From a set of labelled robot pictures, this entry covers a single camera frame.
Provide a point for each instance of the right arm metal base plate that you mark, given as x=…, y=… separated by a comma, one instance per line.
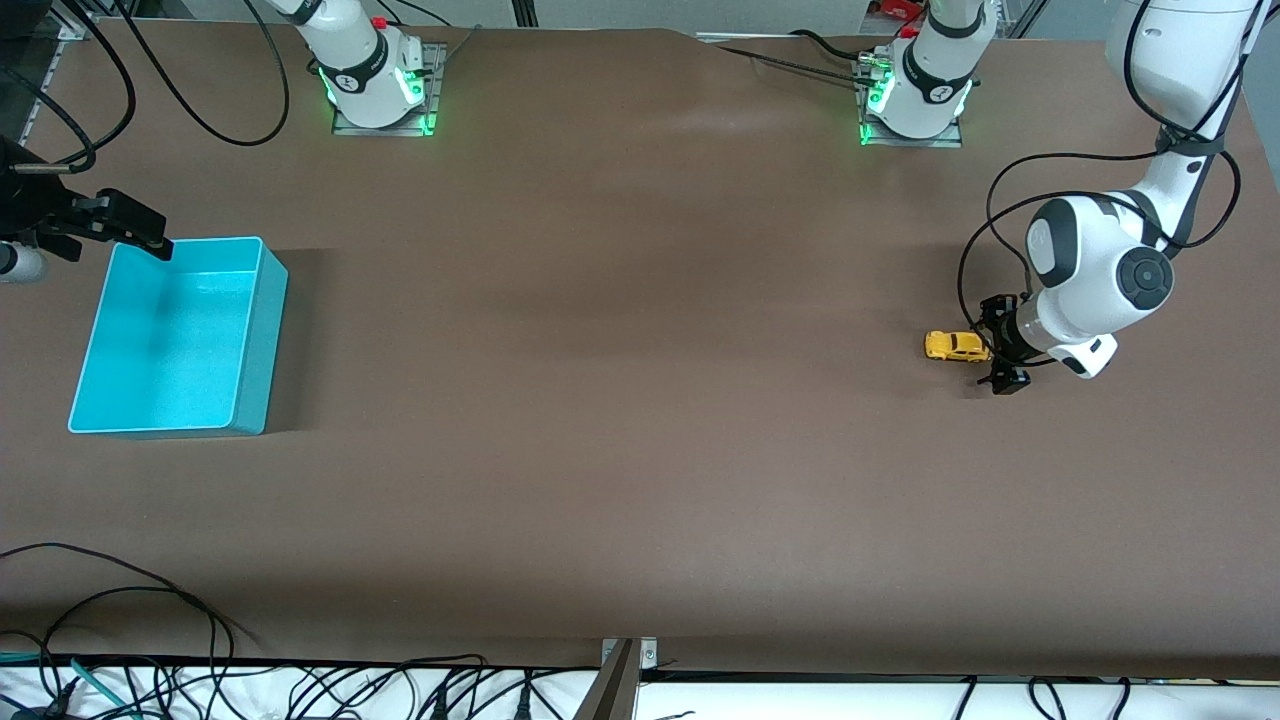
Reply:
x=435, y=90

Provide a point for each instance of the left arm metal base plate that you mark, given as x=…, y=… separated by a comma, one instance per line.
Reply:
x=955, y=140

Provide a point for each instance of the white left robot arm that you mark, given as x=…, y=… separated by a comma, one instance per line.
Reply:
x=1090, y=270

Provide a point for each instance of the red box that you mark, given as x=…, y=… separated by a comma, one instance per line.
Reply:
x=898, y=8

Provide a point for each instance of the brown table cover sheet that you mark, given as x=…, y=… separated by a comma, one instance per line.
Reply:
x=640, y=400

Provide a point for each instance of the teal plastic bin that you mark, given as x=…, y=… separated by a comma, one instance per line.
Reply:
x=170, y=340

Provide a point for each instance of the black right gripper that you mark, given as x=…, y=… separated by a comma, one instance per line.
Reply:
x=28, y=205

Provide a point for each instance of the aluminium corner bracket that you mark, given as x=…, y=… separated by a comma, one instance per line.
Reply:
x=75, y=28

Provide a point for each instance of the grey metal bar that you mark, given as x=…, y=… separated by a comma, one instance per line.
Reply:
x=610, y=695

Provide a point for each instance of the silver metal bracket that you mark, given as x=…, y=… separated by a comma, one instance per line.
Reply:
x=648, y=652

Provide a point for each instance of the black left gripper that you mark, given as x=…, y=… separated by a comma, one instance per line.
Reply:
x=1003, y=335

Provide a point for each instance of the yellow beetle toy car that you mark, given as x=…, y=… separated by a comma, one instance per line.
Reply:
x=957, y=346

